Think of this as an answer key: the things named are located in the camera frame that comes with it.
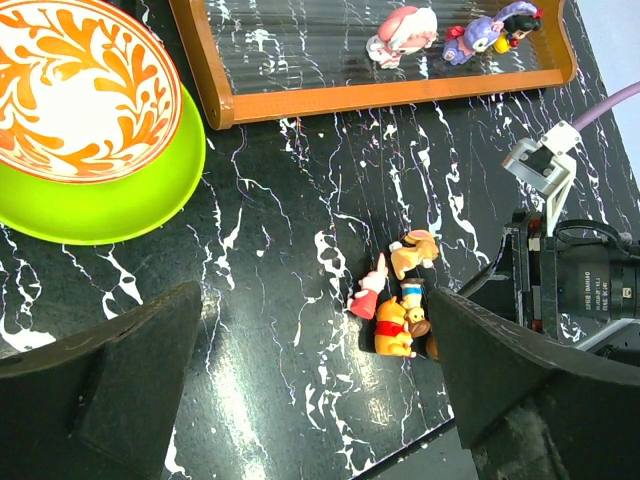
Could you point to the yellow bear toy figure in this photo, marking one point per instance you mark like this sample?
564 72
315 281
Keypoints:
391 335

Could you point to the Snow White toy figure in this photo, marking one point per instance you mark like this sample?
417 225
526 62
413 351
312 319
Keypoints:
516 28

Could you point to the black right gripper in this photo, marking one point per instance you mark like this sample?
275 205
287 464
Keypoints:
552 281

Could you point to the orange patterned white bowl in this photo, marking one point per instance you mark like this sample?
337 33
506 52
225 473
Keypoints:
88 93

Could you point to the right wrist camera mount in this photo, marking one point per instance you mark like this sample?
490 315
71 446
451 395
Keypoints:
547 166

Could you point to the pink piglet toy figure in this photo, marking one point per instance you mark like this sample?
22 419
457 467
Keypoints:
363 303

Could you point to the brown rabbit toy figure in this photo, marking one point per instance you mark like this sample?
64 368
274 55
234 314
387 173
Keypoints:
416 248

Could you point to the lime green plate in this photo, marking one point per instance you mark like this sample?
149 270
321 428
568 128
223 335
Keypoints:
110 212

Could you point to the wooden tiered display shelf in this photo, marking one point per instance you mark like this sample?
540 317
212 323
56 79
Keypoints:
223 108

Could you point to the purple bunny toy figure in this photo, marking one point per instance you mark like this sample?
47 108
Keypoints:
462 43

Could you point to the brown haired small toy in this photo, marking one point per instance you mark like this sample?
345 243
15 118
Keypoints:
420 330

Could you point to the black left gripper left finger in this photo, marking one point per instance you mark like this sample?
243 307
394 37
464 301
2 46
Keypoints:
100 404

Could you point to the pink white lamb toy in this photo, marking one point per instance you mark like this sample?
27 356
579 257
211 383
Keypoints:
405 31

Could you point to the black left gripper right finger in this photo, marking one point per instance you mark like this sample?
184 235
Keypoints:
528 407

